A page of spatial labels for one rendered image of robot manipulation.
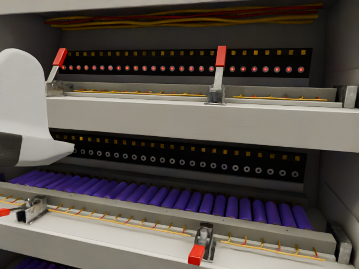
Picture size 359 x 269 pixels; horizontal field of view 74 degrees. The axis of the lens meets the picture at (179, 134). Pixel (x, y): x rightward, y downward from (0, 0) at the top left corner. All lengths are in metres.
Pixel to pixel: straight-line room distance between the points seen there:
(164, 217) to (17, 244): 0.22
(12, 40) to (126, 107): 0.35
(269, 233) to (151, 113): 0.22
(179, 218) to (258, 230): 0.11
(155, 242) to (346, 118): 0.27
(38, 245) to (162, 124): 0.25
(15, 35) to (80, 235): 0.43
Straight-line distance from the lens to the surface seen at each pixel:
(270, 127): 0.30
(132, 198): 0.42
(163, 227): 0.37
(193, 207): 0.39
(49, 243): 0.41
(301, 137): 0.31
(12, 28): 0.62
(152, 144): 0.48
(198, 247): 0.28
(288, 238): 0.36
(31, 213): 0.43
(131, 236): 0.36
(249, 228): 0.35
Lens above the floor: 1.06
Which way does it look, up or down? 5 degrees up
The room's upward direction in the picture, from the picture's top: 6 degrees clockwise
